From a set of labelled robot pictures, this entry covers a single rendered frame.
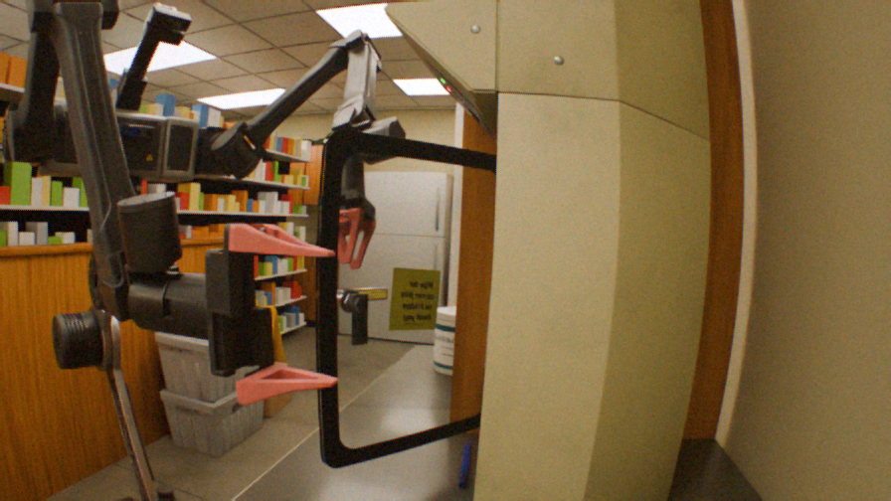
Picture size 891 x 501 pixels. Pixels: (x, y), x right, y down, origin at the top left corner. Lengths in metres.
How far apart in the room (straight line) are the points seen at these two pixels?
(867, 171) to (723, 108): 0.35
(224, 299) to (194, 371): 2.31
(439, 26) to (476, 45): 0.04
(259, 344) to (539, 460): 0.28
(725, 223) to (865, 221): 0.32
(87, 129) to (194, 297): 0.24
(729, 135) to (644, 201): 0.44
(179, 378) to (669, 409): 2.50
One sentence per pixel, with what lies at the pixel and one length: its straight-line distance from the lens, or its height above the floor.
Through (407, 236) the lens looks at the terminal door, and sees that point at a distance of 0.62.
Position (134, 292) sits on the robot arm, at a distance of 0.48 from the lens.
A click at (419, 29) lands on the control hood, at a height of 1.48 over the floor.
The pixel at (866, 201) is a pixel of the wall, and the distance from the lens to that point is 0.64.
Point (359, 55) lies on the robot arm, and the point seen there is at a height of 1.66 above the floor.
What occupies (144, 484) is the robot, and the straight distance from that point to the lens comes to 1.71.
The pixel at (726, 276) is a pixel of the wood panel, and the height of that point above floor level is 1.23.
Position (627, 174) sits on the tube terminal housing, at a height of 1.34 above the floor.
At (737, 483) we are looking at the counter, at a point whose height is 0.94.
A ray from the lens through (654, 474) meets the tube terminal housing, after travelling 0.64.
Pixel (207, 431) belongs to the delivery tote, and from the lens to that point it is 2.79.
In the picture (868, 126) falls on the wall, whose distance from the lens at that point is 0.65.
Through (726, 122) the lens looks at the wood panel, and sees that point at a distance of 0.90.
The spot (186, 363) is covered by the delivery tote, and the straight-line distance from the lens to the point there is 2.72.
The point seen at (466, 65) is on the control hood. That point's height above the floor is 1.44.
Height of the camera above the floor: 1.29
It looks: 3 degrees down
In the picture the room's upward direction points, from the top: 3 degrees clockwise
